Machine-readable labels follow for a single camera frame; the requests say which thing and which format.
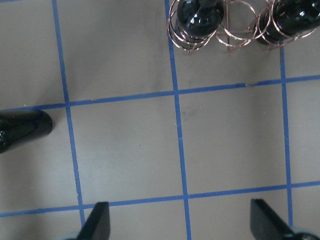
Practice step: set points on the copper wire wine basket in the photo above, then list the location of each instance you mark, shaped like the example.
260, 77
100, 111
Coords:
237, 30

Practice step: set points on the dark wine bottle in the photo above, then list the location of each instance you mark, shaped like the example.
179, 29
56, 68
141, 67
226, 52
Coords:
200, 18
18, 127
284, 20

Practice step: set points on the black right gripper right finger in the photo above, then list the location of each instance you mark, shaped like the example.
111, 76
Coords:
266, 224

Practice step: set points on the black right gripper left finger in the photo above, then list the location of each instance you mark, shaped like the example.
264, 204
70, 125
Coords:
97, 225

